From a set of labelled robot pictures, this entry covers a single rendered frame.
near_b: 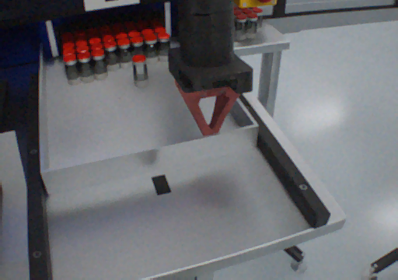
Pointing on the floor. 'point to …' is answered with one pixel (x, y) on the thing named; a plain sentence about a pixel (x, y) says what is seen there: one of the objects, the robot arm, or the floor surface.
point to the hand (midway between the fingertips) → (210, 131)
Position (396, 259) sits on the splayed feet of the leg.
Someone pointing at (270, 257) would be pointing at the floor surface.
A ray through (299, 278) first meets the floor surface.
